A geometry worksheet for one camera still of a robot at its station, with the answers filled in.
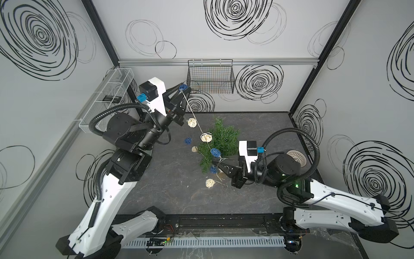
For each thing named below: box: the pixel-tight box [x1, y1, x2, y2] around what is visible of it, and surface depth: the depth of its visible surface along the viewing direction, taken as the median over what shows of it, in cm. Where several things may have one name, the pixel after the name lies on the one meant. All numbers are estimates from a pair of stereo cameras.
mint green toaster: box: [113, 148, 133, 166], surface depth 39 cm
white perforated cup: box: [286, 150, 307, 168], surface depth 96 cm
